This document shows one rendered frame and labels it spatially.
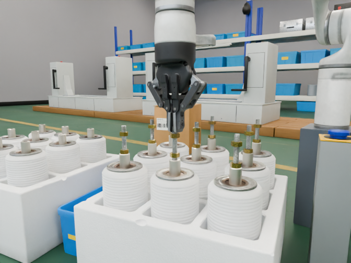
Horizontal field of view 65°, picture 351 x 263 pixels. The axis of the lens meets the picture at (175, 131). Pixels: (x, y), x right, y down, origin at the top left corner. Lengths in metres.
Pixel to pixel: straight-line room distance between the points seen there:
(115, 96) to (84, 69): 4.16
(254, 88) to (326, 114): 1.76
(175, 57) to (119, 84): 3.27
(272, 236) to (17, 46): 6.81
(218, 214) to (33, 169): 0.48
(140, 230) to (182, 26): 0.36
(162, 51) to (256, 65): 2.15
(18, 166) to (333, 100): 0.85
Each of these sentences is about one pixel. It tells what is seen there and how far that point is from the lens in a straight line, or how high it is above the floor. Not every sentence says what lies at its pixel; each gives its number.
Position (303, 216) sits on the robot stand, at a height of 0.03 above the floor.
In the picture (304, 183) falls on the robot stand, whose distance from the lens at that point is 0.91.
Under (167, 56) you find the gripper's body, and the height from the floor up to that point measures 0.47.
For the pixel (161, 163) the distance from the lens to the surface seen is 0.66.
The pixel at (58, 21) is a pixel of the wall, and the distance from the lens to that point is 7.61.
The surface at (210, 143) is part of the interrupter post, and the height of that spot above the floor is 0.27.
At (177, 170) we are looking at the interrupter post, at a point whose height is 0.26.
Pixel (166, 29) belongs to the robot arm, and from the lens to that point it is 0.49.
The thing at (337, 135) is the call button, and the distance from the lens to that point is 0.65.
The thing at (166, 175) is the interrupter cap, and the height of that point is 0.25.
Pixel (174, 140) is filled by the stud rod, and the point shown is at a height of 0.32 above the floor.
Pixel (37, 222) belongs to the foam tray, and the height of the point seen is 0.09.
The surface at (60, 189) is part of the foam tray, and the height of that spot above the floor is 0.15.
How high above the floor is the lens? 0.42
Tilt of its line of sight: 9 degrees down
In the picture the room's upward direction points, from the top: straight up
